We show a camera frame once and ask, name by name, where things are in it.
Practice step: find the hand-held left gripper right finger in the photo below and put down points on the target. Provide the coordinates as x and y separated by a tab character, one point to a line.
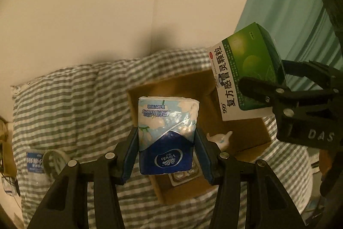
205	158

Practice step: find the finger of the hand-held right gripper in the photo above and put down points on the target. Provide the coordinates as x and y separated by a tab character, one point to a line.
264	93
310	70

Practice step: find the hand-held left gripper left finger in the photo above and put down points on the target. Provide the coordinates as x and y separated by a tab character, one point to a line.
130	158

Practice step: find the green white medicine box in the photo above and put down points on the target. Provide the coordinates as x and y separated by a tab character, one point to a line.
246	65

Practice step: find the blue white tissue pack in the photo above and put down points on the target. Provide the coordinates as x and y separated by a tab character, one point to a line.
166	137

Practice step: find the brown cardboard box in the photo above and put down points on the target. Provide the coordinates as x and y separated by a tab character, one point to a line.
241	135

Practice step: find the small flat packet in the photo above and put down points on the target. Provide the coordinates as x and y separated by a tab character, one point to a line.
185	178

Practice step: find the teal curtain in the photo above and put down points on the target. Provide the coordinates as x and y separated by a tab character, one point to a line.
294	9

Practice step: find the grey white striped blanket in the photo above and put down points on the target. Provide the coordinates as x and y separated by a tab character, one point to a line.
80	100

